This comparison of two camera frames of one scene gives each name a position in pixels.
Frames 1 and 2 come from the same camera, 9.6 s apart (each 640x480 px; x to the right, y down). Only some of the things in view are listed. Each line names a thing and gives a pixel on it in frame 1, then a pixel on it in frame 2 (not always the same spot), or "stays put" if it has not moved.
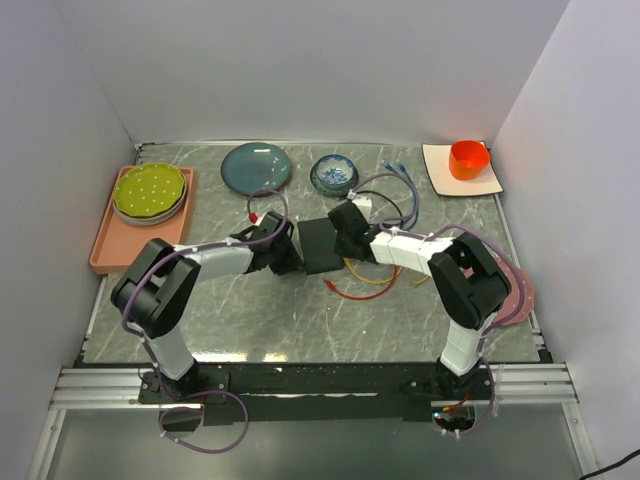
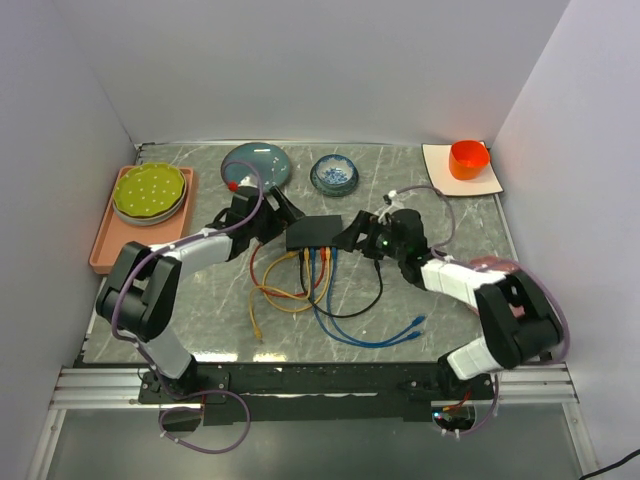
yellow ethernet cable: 372,281 -> 257,331
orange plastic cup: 469,159 stays put
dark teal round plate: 250,167 stays put
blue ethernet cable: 413,187 -> 336,327
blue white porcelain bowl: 334,174 stays put
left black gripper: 292,261 -> 285,215
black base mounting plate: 325,393 stays put
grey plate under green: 155,218 stays put
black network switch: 319,245 stays put
